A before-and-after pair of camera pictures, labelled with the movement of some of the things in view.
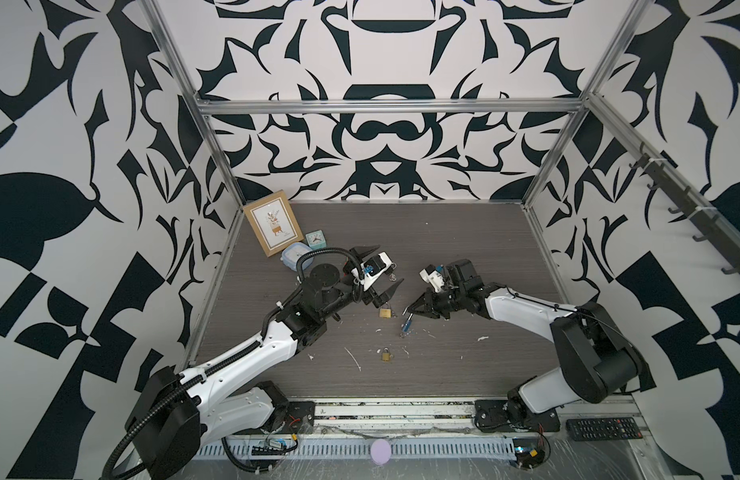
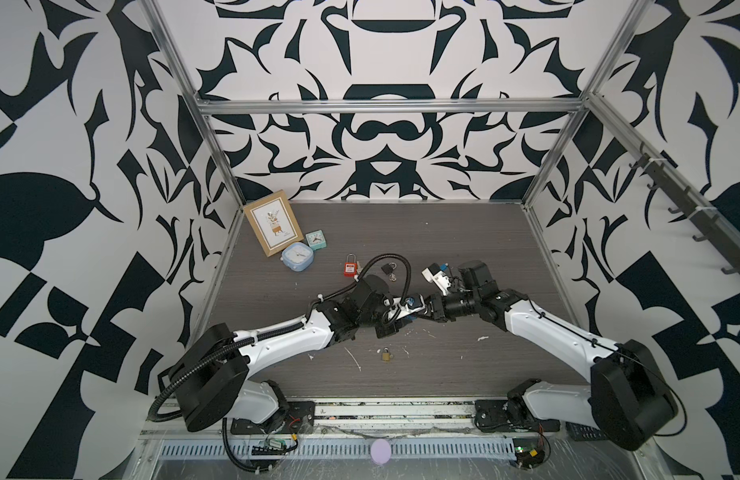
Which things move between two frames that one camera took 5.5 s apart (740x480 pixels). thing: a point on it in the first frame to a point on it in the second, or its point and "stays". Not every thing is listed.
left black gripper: x=359 y=249 to x=390 y=329
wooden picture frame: x=274 y=222 stays
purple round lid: x=380 y=451 stays
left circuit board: x=276 y=447 stays
